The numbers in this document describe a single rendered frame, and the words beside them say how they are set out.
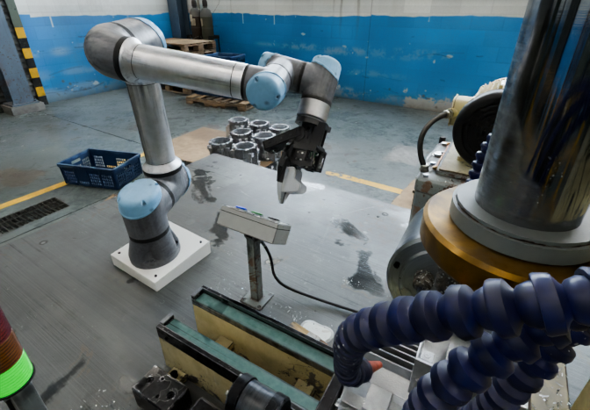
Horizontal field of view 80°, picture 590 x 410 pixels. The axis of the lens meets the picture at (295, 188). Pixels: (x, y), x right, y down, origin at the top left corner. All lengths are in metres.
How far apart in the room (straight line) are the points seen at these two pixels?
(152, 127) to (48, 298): 0.56
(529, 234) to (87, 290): 1.10
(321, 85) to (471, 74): 5.18
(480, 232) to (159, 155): 0.91
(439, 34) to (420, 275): 5.42
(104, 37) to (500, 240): 0.82
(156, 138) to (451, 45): 5.28
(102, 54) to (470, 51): 5.43
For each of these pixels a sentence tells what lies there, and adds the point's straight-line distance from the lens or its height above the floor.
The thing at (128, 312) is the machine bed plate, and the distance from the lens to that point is 1.09.
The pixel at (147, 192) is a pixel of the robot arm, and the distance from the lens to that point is 1.04.
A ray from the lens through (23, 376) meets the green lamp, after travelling 0.70.
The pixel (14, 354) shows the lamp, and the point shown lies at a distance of 0.68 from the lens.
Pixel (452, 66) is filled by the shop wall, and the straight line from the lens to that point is 5.99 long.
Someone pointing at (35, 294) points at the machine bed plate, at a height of 0.80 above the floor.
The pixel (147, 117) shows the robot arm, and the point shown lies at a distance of 1.05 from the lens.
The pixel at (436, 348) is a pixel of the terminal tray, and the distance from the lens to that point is 0.56.
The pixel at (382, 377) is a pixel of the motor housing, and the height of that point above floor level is 1.08.
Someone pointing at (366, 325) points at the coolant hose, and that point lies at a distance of 0.20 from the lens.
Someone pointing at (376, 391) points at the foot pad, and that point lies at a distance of 0.55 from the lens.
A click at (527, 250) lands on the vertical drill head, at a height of 1.35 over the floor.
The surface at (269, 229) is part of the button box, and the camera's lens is 0.81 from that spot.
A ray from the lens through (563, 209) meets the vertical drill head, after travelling 0.37.
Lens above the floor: 1.53
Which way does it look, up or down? 28 degrees down
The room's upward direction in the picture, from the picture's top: straight up
